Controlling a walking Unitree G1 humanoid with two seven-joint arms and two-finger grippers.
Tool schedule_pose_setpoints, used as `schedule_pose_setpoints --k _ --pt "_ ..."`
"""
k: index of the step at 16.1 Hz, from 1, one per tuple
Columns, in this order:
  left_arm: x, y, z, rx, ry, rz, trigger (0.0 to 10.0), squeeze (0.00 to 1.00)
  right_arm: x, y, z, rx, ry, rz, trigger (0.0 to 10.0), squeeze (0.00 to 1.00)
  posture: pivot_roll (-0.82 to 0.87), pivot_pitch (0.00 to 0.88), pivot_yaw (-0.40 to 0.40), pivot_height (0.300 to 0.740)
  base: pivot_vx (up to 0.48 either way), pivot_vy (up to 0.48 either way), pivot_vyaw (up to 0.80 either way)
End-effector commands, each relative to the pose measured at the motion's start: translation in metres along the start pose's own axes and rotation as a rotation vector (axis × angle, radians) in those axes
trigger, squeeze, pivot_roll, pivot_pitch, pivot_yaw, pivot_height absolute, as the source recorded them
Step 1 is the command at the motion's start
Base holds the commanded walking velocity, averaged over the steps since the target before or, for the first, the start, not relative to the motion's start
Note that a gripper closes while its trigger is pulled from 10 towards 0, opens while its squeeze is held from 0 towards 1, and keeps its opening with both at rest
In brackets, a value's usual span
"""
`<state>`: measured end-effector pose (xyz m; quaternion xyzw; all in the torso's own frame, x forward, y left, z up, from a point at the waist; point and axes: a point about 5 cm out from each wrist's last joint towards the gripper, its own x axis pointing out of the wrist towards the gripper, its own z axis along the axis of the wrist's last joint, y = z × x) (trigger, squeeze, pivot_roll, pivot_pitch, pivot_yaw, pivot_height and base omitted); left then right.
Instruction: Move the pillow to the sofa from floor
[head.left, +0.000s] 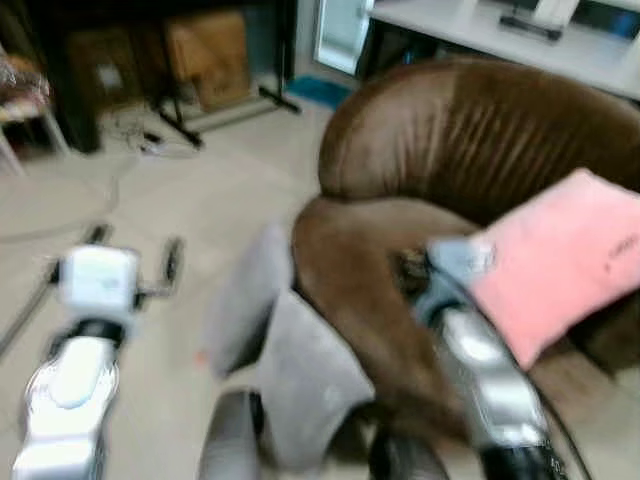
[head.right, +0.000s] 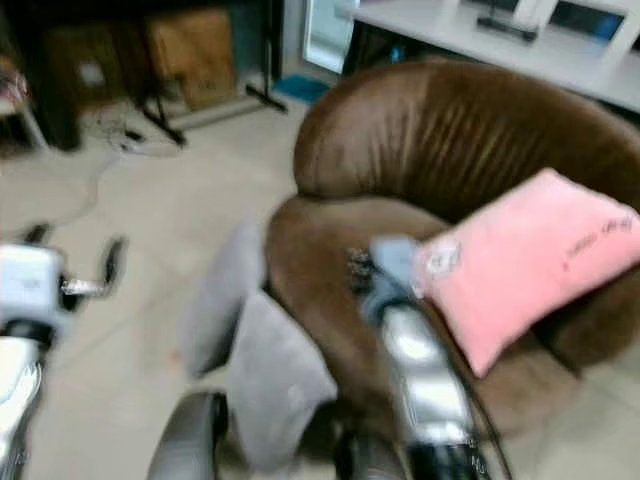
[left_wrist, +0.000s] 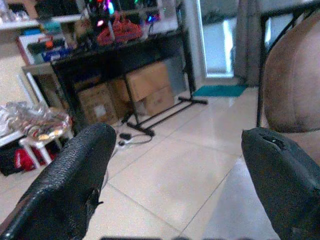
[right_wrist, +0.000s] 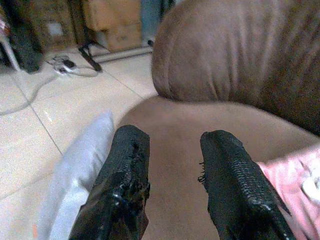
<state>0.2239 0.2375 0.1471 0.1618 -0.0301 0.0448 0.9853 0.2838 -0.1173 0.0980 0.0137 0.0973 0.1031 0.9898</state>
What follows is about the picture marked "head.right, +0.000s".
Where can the dark screen device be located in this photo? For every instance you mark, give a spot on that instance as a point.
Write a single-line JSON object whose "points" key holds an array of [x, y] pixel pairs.
{"points": [[588, 20]]}

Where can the grey left robot leg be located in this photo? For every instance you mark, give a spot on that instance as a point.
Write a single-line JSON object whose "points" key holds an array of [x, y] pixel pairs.
{"points": [[185, 440]]}

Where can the brown leather sofa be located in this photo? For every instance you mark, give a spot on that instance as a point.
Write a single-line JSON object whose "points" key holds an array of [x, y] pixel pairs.
{"points": [[380, 130]]}

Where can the flat black device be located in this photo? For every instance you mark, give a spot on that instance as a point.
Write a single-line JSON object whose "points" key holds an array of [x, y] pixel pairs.
{"points": [[507, 29]]}

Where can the large light cardboard box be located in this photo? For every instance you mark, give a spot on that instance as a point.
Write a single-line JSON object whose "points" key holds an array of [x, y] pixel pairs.
{"points": [[192, 55]]}

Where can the black metal stand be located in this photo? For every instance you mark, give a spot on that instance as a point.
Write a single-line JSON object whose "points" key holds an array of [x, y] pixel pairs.
{"points": [[160, 125]]}

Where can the pink pillow with print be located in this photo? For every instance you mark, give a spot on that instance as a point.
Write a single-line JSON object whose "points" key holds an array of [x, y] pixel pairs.
{"points": [[520, 265]]}

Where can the dark cardboard box with label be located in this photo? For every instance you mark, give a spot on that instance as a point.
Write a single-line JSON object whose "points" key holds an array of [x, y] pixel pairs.
{"points": [[85, 68]]}

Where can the blue floor mat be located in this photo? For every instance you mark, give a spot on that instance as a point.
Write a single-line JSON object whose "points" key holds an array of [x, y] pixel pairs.
{"points": [[302, 89]]}

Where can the glass door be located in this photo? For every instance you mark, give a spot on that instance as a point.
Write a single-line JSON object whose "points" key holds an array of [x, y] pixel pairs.
{"points": [[327, 30]]}

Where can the small grey pillow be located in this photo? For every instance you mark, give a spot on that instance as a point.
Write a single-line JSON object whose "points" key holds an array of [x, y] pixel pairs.
{"points": [[220, 300]]}

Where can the large grey pillow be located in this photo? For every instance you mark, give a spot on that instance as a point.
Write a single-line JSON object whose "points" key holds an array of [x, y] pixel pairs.
{"points": [[275, 385]]}

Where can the white desk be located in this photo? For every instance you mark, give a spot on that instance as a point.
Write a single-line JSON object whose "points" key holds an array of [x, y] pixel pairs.
{"points": [[450, 45]]}

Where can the chair with patterned cushion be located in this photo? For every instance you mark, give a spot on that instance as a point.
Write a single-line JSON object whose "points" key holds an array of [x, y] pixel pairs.
{"points": [[15, 95]]}

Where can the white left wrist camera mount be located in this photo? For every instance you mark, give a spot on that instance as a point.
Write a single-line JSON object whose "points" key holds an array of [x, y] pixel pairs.
{"points": [[28, 280]]}

